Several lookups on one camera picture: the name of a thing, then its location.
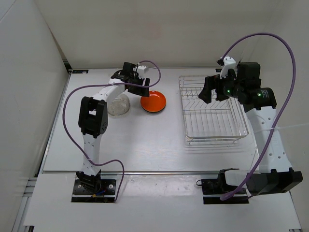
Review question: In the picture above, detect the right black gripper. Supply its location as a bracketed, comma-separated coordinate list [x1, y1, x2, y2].
[198, 70, 244, 104]

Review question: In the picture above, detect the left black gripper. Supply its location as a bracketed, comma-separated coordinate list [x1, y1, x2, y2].
[128, 74, 151, 97]

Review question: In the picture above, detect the orange plate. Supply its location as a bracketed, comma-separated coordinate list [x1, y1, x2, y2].
[140, 90, 167, 113]

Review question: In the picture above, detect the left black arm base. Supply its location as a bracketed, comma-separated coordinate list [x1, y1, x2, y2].
[71, 179, 116, 203]

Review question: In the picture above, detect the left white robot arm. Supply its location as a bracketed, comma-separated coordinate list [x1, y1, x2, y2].
[76, 62, 150, 193]

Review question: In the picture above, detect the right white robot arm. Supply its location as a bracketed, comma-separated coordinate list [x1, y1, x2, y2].
[198, 62, 303, 201]

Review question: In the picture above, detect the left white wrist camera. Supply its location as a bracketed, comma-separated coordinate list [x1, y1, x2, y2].
[136, 65, 149, 75]

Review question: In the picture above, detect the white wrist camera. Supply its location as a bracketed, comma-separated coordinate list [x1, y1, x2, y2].
[136, 65, 149, 75]
[217, 56, 236, 79]

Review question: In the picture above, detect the metal wire dish rack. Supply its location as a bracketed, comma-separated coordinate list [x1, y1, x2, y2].
[179, 75, 249, 145]

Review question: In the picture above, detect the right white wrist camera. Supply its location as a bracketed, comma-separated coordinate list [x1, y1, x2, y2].
[217, 56, 236, 79]

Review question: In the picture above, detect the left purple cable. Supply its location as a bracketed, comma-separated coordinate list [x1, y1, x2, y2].
[62, 60, 162, 203]

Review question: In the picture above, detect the purple cable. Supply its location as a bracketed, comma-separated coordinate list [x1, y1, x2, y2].
[220, 32, 296, 201]
[62, 60, 162, 203]

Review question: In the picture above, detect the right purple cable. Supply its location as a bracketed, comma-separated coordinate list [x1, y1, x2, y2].
[220, 32, 296, 201]

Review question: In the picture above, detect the aluminium front rail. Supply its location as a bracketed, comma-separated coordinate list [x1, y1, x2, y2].
[42, 170, 263, 175]

